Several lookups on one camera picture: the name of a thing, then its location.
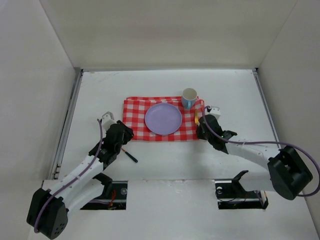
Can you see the red checkered cloth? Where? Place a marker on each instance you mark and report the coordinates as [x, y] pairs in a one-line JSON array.
[[135, 108]]

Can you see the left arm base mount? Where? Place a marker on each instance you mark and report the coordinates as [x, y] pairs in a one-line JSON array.
[[113, 199]]

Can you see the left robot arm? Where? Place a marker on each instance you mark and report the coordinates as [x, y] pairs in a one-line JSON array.
[[49, 208]]

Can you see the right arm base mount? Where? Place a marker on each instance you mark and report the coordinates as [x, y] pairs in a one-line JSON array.
[[231, 195]]

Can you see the left aluminium rail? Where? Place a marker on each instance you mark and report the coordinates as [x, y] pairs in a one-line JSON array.
[[60, 150]]

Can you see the gold knife green handle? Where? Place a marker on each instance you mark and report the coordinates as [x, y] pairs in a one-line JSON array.
[[196, 117]]

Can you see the gold fork green handle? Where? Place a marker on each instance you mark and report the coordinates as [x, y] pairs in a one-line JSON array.
[[130, 156]]

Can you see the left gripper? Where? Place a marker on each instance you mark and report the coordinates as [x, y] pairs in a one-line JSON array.
[[122, 136]]

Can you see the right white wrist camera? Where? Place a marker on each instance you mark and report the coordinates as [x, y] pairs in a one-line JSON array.
[[214, 111]]

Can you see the aluminium rail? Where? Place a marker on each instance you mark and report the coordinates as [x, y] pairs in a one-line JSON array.
[[60, 150], [262, 128]]

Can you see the blue mug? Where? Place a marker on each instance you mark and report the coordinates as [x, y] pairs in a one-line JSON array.
[[188, 98]]

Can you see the right aluminium rail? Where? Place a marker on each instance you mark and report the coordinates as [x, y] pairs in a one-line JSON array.
[[262, 128]]

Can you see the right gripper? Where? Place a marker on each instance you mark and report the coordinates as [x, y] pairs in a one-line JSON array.
[[203, 128]]

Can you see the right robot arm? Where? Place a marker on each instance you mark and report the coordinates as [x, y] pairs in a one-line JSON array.
[[287, 174]]

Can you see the purple plate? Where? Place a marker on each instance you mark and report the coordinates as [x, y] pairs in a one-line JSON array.
[[163, 119]]

